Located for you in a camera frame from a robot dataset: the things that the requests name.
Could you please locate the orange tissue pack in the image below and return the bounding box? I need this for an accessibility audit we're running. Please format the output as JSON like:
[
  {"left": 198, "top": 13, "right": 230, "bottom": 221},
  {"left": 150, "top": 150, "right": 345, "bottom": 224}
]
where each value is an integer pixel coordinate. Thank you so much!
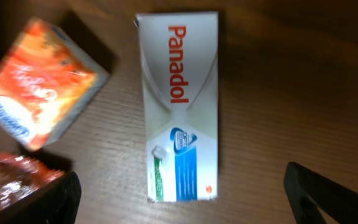
[{"left": 0, "top": 17, "right": 109, "bottom": 151}]

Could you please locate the white Panadol box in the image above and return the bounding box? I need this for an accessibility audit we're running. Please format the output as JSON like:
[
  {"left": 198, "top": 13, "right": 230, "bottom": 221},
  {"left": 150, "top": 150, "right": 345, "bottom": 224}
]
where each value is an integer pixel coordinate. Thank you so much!
[{"left": 136, "top": 11, "right": 218, "bottom": 202}]

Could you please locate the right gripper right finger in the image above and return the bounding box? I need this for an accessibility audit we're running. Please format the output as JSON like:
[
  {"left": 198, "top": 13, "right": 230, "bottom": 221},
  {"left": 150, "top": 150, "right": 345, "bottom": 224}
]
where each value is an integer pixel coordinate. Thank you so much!
[{"left": 283, "top": 162, "right": 358, "bottom": 224}]

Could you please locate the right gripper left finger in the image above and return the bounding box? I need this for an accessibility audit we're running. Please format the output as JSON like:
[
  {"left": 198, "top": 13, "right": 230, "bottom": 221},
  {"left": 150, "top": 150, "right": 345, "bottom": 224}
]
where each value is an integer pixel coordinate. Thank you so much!
[{"left": 0, "top": 171, "right": 81, "bottom": 224}]

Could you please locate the red Top chocolate bar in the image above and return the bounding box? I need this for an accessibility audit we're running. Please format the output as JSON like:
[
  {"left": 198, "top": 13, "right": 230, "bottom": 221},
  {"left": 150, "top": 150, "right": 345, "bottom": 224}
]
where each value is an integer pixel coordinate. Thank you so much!
[{"left": 0, "top": 152, "right": 65, "bottom": 209}]

